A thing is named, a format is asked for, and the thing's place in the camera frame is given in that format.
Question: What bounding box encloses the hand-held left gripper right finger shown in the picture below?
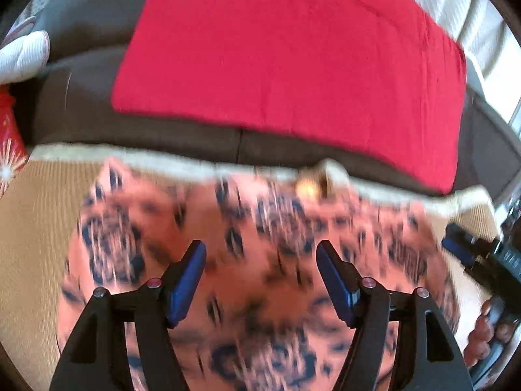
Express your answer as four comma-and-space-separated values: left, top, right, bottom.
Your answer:
315, 239, 475, 391

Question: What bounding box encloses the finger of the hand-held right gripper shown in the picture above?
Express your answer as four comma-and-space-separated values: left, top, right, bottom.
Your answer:
442, 223, 495, 269

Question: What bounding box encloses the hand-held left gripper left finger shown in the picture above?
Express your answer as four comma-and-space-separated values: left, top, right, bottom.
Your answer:
49, 240, 207, 391

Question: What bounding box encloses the orange floral garment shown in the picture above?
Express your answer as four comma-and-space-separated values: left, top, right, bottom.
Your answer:
57, 157, 462, 391

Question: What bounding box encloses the person's right hand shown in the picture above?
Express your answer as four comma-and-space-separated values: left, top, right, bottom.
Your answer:
464, 299, 514, 369

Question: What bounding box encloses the woven sofa mat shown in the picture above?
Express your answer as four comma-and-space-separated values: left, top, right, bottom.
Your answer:
0, 142, 505, 391

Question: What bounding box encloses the brown leather sofa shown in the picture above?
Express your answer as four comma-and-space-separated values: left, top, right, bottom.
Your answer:
0, 0, 521, 196

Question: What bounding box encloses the red towel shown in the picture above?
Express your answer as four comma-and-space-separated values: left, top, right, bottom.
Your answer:
111, 0, 468, 195

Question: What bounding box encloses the red gift box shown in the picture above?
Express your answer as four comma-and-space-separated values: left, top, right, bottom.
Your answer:
0, 85, 29, 196

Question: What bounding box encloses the folded floral quilt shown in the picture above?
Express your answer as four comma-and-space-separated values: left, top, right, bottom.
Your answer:
0, 14, 51, 84

